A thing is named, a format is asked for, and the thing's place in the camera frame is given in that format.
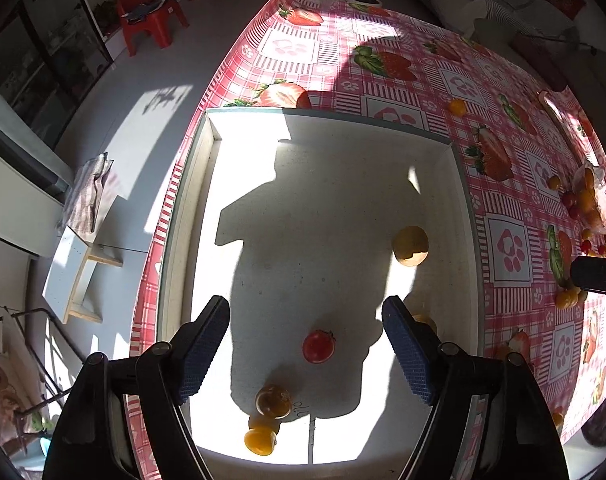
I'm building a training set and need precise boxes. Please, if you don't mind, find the brown kiwi fruit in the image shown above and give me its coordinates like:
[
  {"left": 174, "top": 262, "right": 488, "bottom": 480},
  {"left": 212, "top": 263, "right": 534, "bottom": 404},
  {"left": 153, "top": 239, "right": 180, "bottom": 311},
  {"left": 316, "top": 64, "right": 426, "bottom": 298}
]
[{"left": 392, "top": 226, "right": 429, "bottom": 266}]

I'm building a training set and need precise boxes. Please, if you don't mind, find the dark olive tomato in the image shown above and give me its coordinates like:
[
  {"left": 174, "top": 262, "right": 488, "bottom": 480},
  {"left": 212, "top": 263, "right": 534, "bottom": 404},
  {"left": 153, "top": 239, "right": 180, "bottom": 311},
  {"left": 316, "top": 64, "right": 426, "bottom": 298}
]
[{"left": 255, "top": 385, "right": 293, "bottom": 420}]

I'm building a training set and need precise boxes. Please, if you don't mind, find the glass fruit bowl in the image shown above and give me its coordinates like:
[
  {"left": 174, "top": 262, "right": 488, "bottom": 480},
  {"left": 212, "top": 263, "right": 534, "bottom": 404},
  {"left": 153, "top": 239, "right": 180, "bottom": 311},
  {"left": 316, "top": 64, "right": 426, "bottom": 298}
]
[{"left": 572, "top": 160, "right": 606, "bottom": 235}]

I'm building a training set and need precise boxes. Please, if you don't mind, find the red plastic stool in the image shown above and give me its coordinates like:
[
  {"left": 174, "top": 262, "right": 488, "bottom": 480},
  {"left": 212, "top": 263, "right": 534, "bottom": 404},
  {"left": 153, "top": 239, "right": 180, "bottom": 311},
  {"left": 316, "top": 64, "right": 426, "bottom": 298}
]
[{"left": 116, "top": 0, "right": 189, "bottom": 56}]

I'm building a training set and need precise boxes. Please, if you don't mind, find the white tray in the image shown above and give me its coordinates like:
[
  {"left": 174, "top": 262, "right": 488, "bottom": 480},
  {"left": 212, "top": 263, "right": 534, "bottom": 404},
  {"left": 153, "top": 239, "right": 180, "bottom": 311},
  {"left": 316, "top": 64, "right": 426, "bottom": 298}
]
[{"left": 161, "top": 108, "right": 480, "bottom": 478}]

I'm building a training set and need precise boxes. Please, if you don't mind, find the pink strawberry tablecloth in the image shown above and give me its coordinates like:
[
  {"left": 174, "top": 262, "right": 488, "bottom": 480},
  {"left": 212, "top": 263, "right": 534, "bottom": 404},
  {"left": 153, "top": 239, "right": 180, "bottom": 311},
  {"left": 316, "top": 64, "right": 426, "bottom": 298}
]
[{"left": 125, "top": 0, "right": 606, "bottom": 480}]

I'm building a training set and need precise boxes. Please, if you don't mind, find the red tomato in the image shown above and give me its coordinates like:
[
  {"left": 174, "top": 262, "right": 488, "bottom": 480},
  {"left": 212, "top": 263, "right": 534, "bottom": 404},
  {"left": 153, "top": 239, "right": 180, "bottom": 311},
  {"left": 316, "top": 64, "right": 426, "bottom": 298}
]
[{"left": 303, "top": 330, "right": 335, "bottom": 364}]

